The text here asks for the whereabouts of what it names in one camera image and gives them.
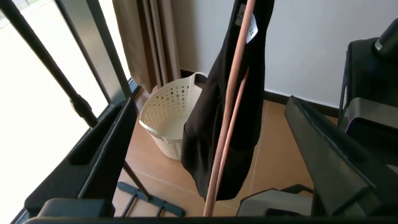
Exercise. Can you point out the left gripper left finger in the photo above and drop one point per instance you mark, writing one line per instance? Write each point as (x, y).
(93, 165)

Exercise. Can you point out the black garment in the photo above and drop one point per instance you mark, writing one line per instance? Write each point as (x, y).
(205, 124)

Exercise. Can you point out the pink clothes hanger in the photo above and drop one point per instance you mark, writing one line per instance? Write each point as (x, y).
(230, 93)

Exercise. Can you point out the white laundry basket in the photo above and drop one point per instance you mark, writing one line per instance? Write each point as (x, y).
(168, 124)

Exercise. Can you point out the window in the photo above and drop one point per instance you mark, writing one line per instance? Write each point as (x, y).
(102, 56)

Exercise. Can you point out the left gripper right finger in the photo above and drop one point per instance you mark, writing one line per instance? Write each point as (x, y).
(339, 168)

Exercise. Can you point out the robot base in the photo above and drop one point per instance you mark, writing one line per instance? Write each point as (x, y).
(370, 93)

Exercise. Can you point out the brown curtain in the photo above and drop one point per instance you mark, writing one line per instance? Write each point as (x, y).
(146, 40)

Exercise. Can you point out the black clothes rack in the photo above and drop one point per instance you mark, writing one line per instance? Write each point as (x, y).
(81, 105)

